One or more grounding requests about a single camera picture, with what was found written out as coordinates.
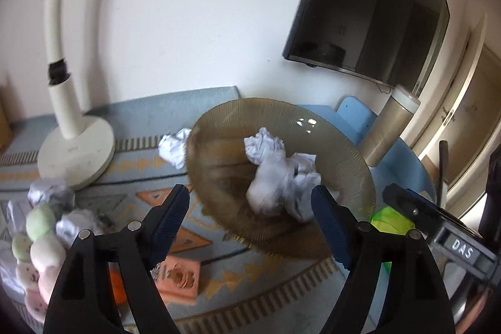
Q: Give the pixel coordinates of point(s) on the white desk lamp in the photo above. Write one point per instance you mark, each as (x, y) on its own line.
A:
(74, 158)

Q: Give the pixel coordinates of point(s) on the orange ball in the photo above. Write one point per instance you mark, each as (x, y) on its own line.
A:
(117, 287)

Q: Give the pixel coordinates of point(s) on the beige thermos bottle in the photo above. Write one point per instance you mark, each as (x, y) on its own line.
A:
(385, 122)

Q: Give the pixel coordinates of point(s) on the pack of pastel balls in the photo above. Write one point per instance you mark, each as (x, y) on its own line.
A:
(43, 248)

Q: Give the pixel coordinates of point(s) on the light blue plastic chair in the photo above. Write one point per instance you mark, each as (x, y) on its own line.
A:
(399, 169)

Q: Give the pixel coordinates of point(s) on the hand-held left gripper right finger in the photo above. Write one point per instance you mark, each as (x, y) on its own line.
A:
(332, 232)

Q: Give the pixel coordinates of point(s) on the patterned blue table mat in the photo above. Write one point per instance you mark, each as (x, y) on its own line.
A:
(223, 279)

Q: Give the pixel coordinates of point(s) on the black wall television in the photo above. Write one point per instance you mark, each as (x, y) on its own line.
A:
(352, 5)

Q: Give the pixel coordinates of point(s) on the brown ribbed glass plate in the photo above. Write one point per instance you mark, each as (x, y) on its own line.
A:
(219, 169)

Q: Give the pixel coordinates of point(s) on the white door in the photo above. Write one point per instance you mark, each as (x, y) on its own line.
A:
(469, 115)

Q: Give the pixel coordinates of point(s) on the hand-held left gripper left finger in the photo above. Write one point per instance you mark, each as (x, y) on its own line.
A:
(172, 216)

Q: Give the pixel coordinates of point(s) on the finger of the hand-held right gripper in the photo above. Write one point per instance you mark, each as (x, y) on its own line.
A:
(443, 169)
(407, 207)

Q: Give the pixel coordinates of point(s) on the green packet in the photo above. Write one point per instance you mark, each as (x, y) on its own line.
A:
(387, 218)

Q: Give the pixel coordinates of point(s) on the brown pen holder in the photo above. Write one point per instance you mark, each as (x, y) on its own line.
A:
(4, 118)

